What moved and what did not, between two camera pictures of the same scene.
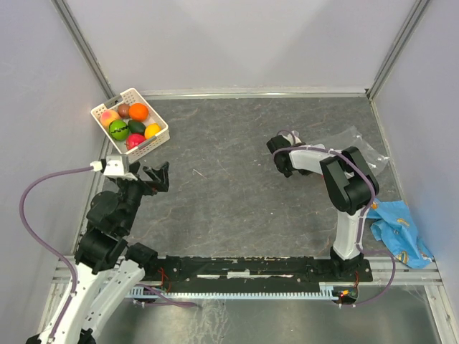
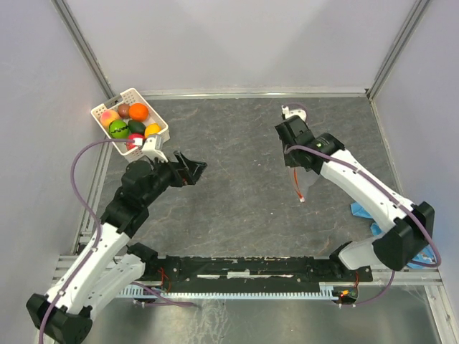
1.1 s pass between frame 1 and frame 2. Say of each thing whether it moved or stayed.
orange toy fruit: stayed
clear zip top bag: moved
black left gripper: moved
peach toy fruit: stayed
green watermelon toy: stayed
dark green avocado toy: stayed
